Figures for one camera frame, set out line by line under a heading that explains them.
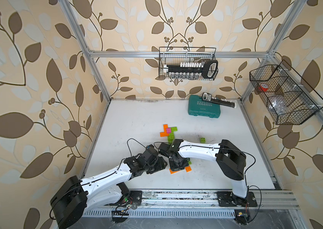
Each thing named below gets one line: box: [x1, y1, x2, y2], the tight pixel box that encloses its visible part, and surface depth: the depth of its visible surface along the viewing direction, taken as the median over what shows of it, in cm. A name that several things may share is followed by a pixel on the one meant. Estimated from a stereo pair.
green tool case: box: [187, 94, 221, 119], surface depth 112 cm
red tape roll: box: [258, 83, 269, 92], surface depth 88 cm
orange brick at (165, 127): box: [162, 124, 169, 133], surface depth 104 cm
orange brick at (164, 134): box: [160, 131, 170, 137], surface depth 100 cm
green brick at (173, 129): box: [170, 126, 178, 135], surface depth 103 cm
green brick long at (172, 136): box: [169, 132, 176, 141], surface depth 99 cm
